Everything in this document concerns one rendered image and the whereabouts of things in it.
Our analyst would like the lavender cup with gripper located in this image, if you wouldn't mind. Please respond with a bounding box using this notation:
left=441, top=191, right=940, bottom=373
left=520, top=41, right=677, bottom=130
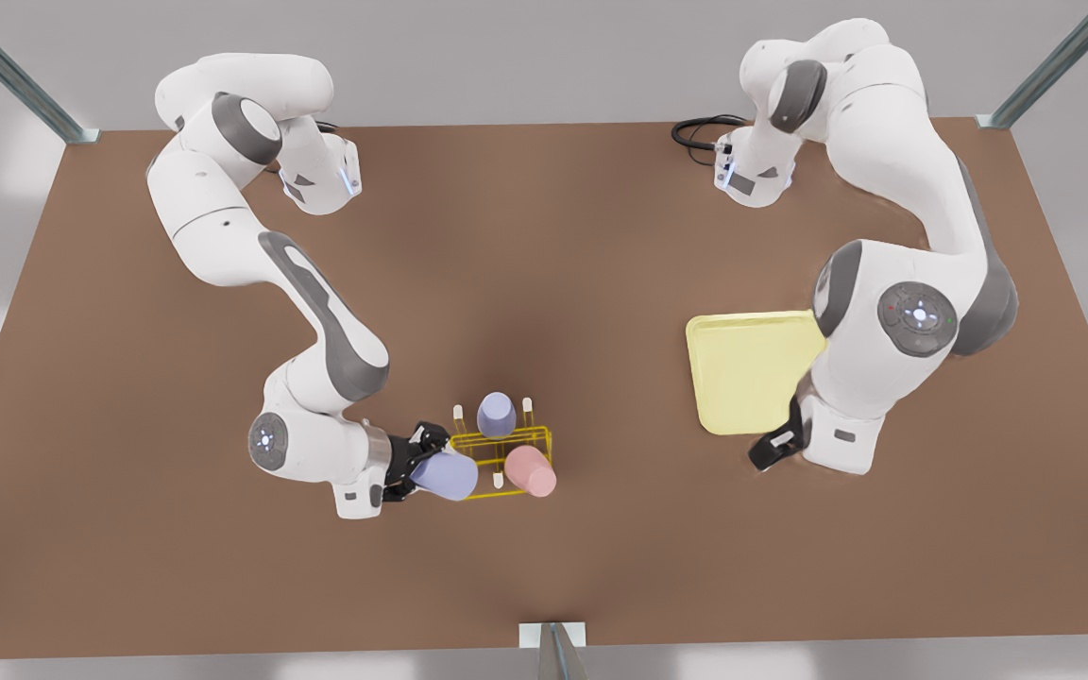
left=411, top=448, right=480, bottom=502

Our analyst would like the pale yellow tray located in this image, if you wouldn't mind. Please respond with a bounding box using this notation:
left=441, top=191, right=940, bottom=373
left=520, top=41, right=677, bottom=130
left=686, top=309, right=829, bottom=436

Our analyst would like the lavender cup upside down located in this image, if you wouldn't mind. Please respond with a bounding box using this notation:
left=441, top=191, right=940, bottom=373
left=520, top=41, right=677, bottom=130
left=476, top=392, right=518, bottom=439

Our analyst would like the pink cup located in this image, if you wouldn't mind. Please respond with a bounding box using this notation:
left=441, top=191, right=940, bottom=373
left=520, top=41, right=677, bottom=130
left=504, top=446, right=558, bottom=498

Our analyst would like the yellow wire cup rack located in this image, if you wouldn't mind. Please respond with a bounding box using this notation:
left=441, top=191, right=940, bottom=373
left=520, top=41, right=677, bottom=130
left=450, top=398, right=554, bottom=501

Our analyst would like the silver frame post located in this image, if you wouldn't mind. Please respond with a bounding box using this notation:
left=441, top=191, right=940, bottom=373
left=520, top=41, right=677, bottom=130
left=518, top=621, right=588, bottom=680
left=0, top=0, right=100, bottom=145
left=976, top=0, right=1088, bottom=130

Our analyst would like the black cable loop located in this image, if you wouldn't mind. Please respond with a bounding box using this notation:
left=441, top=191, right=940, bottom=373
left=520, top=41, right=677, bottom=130
left=671, top=114, right=751, bottom=169

